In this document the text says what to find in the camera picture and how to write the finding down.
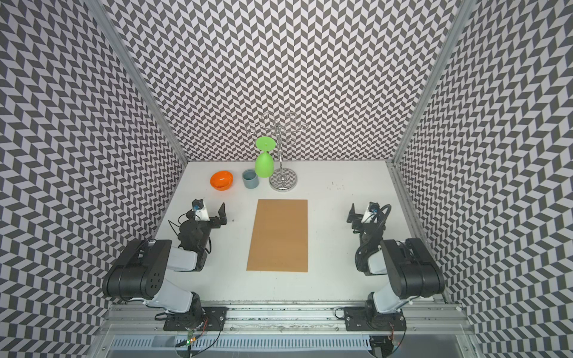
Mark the brown kraft file bag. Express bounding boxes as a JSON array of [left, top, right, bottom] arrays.
[[246, 199, 308, 272]]

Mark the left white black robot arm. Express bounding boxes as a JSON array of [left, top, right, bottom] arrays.
[[102, 199, 228, 330]]

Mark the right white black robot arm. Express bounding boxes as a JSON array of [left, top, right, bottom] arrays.
[[344, 201, 446, 331]]

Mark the orange plastic bowl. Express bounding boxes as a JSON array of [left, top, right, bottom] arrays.
[[210, 171, 234, 191]]

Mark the grey-blue cup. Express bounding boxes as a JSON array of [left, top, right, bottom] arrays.
[[242, 169, 259, 189]]

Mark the green plastic wine glass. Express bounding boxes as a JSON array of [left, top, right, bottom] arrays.
[[255, 137, 276, 178]]

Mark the chrome cup holder stand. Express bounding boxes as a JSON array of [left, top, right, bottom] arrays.
[[267, 112, 304, 192]]

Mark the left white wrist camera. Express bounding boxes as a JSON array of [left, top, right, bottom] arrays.
[[192, 199, 210, 222]]

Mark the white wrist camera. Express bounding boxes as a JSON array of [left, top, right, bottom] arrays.
[[192, 199, 210, 222], [363, 201, 381, 220]]

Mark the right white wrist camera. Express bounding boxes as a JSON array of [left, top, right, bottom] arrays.
[[363, 201, 381, 220]]

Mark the right black corrugated cable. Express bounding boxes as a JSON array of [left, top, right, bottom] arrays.
[[357, 203, 393, 260]]

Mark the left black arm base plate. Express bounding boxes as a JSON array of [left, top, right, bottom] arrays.
[[164, 306, 228, 333]]

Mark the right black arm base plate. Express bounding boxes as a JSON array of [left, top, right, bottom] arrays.
[[343, 307, 407, 332]]

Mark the aluminium front rail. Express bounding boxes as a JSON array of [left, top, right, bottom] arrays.
[[98, 301, 473, 337]]

